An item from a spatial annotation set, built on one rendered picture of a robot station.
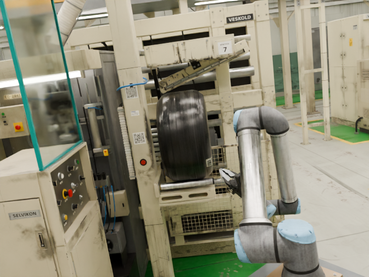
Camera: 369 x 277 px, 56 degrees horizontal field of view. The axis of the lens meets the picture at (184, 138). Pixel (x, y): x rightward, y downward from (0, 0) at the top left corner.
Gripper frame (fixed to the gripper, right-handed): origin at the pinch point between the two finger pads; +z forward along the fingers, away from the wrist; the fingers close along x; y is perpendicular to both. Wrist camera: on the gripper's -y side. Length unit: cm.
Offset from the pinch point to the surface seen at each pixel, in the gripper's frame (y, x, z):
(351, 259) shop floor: 92, 64, -95
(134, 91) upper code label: -15, -5, 69
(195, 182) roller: 19.1, -7.9, 10.9
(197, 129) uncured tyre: -15.5, 1.7, 22.2
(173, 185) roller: 21.8, -18.5, 19.6
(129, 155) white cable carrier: 20, -25, 55
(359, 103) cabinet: 265, 424, 2
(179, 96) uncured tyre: -17, 11, 47
